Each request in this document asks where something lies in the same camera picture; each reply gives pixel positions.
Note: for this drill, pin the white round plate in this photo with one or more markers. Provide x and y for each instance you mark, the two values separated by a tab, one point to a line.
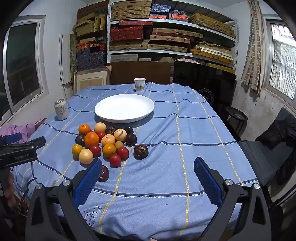
124	107

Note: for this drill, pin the red cherry tomato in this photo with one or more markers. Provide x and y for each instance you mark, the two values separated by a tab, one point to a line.
95	150
101	136
115	160
123	152

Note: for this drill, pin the window with dark pane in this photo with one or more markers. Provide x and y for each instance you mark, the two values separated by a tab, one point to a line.
22	62

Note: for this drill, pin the person's left hand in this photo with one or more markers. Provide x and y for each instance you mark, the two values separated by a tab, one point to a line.
8	190

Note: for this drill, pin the grey chair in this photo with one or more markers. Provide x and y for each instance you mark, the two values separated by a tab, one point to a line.
259	160

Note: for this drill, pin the blue striped tablecloth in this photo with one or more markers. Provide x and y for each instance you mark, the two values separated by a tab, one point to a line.
161	139

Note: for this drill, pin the red patterned box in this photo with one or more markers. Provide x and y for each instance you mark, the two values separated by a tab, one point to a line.
126	33

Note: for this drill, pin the small tangerine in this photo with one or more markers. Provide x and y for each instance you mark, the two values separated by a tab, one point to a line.
84	128

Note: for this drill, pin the white metal shelf rack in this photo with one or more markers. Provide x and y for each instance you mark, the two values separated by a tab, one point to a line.
108	46

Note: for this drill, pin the large orange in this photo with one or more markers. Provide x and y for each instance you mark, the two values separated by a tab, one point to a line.
91	139

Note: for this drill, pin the brick-patterned curtain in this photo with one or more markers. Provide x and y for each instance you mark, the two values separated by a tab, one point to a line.
254	46

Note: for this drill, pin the black glossy panel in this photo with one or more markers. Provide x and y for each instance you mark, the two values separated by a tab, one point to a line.
203	78

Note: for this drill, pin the dark purple plum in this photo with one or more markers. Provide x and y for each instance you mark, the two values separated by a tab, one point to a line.
130	139
128	129

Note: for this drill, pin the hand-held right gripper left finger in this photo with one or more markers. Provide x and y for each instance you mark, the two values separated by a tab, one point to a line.
89	183

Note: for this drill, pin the yellow-orange tomato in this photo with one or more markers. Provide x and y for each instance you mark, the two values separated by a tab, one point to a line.
109	150
77	150

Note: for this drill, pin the beige picture frame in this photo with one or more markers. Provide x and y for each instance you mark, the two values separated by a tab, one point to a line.
91	80

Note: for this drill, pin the stack of blue patterned boxes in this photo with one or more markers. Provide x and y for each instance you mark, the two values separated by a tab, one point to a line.
91	58

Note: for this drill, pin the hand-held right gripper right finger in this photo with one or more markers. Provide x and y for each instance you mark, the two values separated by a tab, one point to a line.
207	183

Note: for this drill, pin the white drink can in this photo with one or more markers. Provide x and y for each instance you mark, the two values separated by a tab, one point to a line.
61	109

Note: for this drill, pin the brown board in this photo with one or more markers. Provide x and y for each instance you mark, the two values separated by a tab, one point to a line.
141	71

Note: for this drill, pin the black jacket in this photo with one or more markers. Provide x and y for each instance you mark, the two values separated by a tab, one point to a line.
277	132

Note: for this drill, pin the mottled green panel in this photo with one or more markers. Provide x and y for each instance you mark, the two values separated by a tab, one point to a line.
72	53

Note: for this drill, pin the white paper cup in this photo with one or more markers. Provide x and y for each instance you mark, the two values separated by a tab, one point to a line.
139	84

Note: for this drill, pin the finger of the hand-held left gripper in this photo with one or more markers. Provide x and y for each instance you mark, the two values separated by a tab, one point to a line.
12	138
34	142

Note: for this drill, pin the white wooden plank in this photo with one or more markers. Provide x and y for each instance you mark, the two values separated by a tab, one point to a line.
61	60

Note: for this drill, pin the window with white grille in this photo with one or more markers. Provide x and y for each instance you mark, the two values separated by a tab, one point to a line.
281	60

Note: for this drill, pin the metal shelf with boxes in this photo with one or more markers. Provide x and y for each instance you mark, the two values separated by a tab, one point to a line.
171	38

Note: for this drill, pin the small tan round fruit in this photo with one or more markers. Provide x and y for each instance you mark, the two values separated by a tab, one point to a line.
118	145

